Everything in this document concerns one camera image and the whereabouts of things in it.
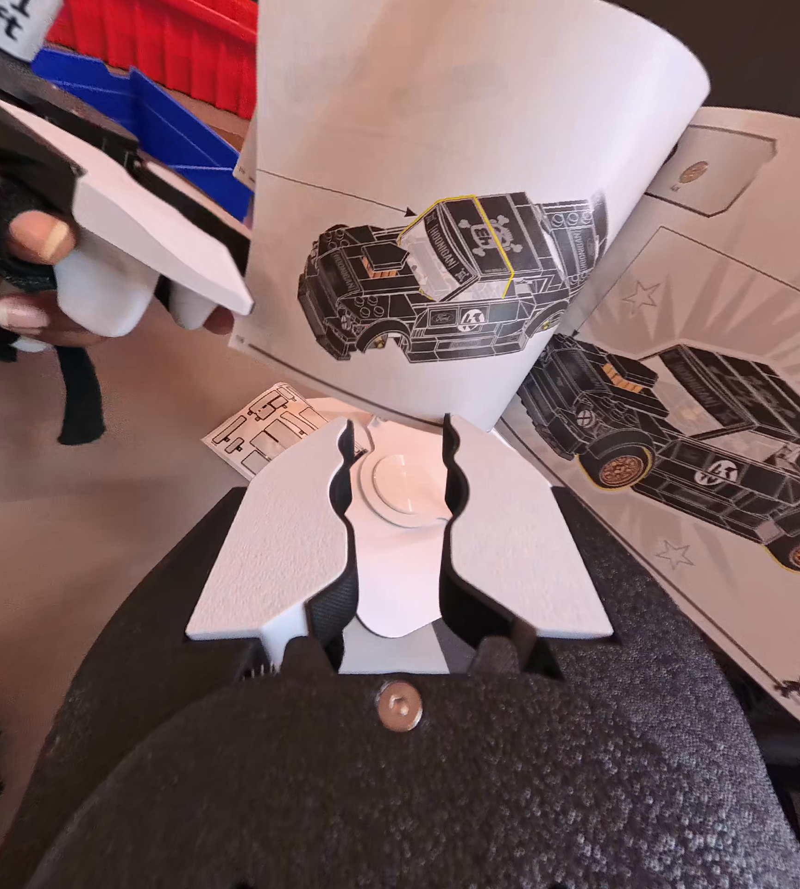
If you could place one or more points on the white booklet stand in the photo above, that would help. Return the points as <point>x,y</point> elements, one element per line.
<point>400,528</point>

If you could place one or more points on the white sticker sheet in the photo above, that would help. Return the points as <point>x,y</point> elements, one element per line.
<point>261,431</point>

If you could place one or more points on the red storage bin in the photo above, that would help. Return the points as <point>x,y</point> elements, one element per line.
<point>164,42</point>

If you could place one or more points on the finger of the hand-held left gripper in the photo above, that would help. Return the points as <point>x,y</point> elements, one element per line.
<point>136,229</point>
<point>198,209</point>

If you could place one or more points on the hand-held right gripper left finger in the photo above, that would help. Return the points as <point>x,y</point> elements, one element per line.
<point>275,542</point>

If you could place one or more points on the person's left hand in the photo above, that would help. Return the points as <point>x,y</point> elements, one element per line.
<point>32,239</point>

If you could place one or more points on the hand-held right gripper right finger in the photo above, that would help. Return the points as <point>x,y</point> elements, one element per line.
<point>525,542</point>

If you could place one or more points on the lego instruction booklet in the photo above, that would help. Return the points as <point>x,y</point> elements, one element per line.
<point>469,111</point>

